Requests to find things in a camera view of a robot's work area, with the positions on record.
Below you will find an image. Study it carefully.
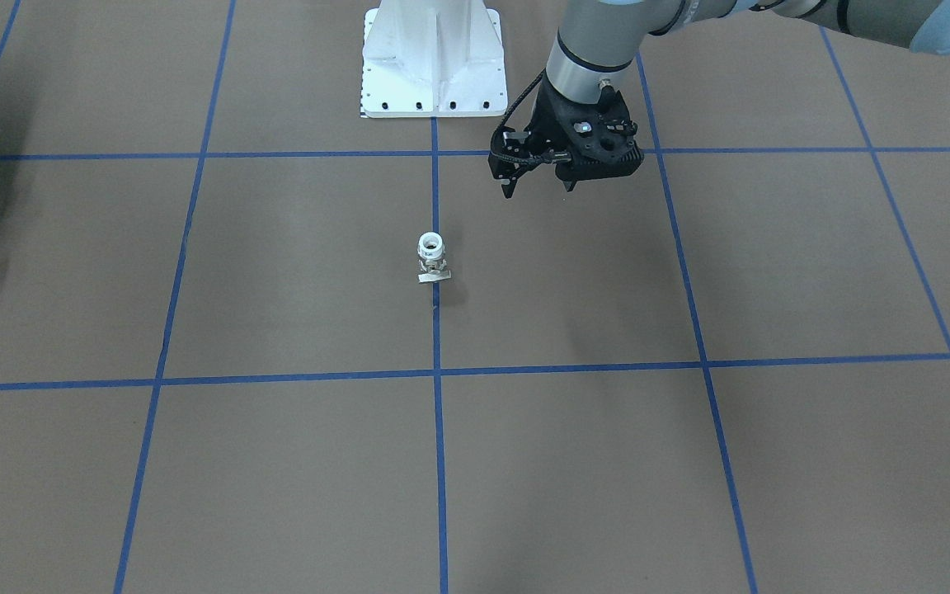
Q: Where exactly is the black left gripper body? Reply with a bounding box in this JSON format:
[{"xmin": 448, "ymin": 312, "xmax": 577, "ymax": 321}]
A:
[{"xmin": 524, "ymin": 79, "xmax": 644, "ymax": 181}]

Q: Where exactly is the white PPR ball valve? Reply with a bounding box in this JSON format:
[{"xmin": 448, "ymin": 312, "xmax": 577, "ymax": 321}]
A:
[{"xmin": 417, "ymin": 232, "xmax": 452, "ymax": 285}]

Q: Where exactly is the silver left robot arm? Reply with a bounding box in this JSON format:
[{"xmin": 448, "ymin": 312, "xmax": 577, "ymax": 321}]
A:
[{"xmin": 487, "ymin": 1, "xmax": 950, "ymax": 198}]

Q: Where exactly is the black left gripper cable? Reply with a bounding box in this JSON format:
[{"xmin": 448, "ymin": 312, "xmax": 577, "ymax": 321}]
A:
[{"xmin": 490, "ymin": 70, "xmax": 547, "ymax": 162}]

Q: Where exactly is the white camera column base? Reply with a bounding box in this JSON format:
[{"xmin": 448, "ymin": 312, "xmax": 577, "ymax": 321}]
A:
[{"xmin": 360, "ymin": 1, "xmax": 509, "ymax": 118}]

